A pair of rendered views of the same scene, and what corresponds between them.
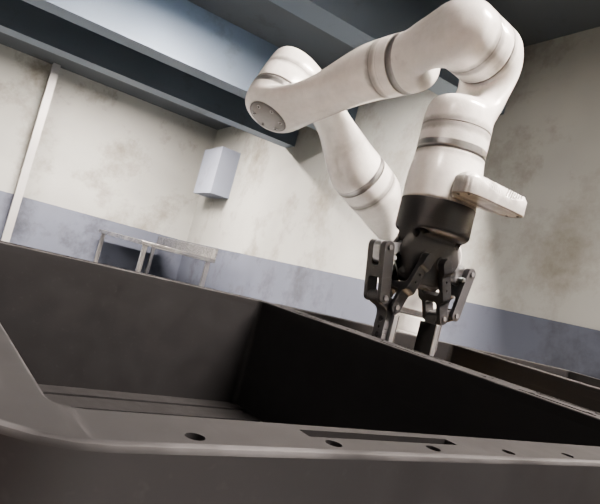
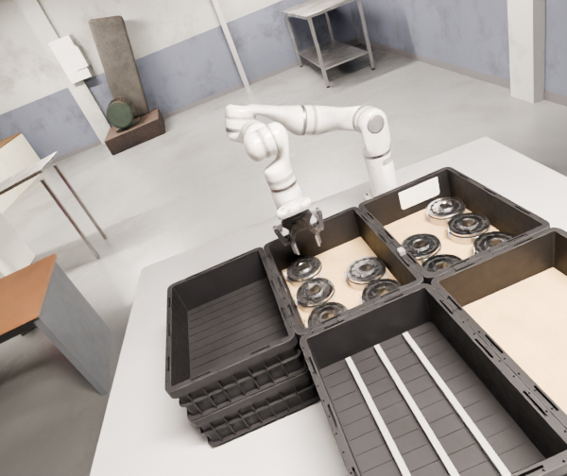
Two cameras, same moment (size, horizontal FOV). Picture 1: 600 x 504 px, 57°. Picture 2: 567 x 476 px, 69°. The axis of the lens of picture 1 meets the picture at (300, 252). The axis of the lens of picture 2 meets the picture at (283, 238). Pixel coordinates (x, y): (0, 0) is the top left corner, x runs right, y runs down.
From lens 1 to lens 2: 0.89 m
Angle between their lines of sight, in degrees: 47
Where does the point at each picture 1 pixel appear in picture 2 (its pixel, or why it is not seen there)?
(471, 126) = (277, 183)
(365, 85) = not seen: hidden behind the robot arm
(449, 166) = (278, 199)
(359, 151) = (288, 122)
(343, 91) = not seen: hidden behind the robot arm
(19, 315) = (199, 291)
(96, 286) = (210, 276)
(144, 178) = not seen: outside the picture
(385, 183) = (312, 124)
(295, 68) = (234, 121)
